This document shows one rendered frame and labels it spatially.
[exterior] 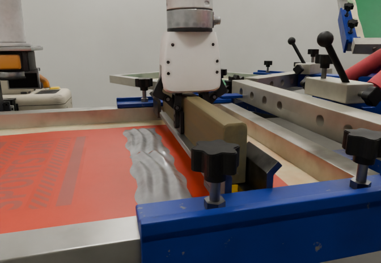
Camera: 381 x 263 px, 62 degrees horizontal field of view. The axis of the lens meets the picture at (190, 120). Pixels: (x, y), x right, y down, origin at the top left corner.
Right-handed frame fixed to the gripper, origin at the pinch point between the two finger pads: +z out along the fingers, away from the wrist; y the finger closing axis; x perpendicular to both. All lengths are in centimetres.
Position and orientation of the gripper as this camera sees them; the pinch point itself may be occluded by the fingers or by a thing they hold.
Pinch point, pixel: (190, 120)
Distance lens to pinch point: 55.4
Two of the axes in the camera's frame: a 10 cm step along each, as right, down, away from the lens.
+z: 0.1, 9.7, 2.3
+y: -9.7, 0.7, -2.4
